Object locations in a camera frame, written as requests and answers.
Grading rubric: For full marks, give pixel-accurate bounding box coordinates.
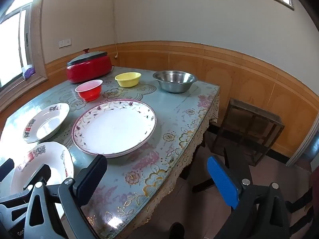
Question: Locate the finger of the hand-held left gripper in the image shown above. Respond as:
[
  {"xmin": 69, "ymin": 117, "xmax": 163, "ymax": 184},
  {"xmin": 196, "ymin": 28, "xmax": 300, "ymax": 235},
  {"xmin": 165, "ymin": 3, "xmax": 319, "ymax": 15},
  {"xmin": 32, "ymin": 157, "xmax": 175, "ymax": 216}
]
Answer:
[
  {"xmin": 0, "ymin": 158, "xmax": 15, "ymax": 182},
  {"xmin": 24, "ymin": 164, "xmax": 51, "ymax": 192}
]

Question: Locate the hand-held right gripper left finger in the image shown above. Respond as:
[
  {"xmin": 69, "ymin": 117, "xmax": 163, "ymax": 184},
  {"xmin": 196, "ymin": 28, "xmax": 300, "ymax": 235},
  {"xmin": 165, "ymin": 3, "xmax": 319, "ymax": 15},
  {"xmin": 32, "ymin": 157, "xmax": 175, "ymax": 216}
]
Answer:
[{"xmin": 24, "ymin": 154, "xmax": 108, "ymax": 239}]

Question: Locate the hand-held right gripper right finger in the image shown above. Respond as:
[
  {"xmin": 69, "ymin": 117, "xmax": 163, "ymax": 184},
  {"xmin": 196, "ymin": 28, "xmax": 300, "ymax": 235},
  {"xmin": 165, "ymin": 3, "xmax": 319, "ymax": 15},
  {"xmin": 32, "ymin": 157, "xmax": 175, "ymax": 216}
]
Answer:
[{"xmin": 207, "ymin": 156, "xmax": 291, "ymax": 239}]

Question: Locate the white deep plate red print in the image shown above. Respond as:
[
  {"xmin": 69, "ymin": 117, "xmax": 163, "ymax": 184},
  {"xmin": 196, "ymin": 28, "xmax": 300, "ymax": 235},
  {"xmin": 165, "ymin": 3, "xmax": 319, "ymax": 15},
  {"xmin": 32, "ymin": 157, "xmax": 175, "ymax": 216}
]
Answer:
[
  {"xmin": 10, "ymin": 141, "xmax": 75, "ymax": 197},
  {"xmin": 22, "ymin": 103, "xmax": 70, "ymax": 144}
]

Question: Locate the large floral plate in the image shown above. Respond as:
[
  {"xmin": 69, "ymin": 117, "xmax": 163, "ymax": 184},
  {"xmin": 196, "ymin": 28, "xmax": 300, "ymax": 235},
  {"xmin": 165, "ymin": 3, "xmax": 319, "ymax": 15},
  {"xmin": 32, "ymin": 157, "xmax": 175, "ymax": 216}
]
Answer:
[{"xmin": 72, "ymin": 99, "xmax": 157, "ymax": 158}]

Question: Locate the red plastic bowl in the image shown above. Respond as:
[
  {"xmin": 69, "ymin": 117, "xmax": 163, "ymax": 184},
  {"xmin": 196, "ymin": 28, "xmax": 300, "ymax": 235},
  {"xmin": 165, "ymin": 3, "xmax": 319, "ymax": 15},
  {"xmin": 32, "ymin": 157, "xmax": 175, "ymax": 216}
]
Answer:
[{"xmin": 75, "ymin": 79, "xmax": 103, "ymax": 102}]

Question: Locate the yellow plastic bowl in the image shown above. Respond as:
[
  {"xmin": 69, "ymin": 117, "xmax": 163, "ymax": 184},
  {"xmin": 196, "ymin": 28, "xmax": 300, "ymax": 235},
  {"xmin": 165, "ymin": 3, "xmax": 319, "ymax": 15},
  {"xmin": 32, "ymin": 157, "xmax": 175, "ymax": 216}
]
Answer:
[{"xmin": 115, "ymin": 72, "xmax": 142, "ymax": 88}]

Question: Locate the stainless steel bowl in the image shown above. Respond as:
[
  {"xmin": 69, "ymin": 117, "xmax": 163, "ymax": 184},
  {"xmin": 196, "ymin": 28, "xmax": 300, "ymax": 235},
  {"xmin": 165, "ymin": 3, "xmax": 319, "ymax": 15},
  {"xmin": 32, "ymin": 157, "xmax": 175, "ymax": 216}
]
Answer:
[{"xmin": 153, "ymin": 70, "xmax": 198, "ymax": 93}]

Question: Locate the purple packet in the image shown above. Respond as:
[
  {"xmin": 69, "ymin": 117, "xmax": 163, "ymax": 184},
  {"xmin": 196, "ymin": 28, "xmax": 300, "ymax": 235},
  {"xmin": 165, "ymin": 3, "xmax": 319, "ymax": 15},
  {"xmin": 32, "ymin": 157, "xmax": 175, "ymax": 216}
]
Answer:
[{"xmin": 22, "ymin": 64, "xmax": 36, "ymax": 79}]

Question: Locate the red electric cooker with lid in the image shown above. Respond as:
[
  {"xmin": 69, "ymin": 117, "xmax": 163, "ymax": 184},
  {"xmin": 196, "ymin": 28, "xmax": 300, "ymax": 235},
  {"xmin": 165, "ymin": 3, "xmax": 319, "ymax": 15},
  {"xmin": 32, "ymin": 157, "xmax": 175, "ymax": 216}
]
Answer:
[{"xmin": 66, "ymin": 48, "xmax": 112, "ymax": 83}]

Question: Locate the dark wooden table frame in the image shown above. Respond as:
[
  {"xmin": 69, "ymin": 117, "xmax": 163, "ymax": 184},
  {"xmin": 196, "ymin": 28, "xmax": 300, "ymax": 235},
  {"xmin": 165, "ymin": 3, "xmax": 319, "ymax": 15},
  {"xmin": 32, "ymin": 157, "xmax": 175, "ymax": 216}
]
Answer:
[{"xmin": 178, "ymin": 123, "xmax": 252, "ymax": 193}]

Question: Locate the window with stone frame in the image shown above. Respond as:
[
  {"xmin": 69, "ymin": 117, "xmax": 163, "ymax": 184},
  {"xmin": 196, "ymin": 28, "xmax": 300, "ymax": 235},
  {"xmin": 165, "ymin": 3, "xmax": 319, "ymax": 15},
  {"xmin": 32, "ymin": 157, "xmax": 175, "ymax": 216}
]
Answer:
[{"xmin": 0, "ymin": 0, "xmax": 48, "ymax": 111}]

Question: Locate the white power cord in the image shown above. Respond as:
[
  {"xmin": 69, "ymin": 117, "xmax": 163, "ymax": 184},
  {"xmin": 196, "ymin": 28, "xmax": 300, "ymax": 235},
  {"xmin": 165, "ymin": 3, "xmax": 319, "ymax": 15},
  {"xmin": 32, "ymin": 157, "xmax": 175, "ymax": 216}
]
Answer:
[{"xmin": 113, "ymin": 5, "xmax": 119, "ymax": 60}]

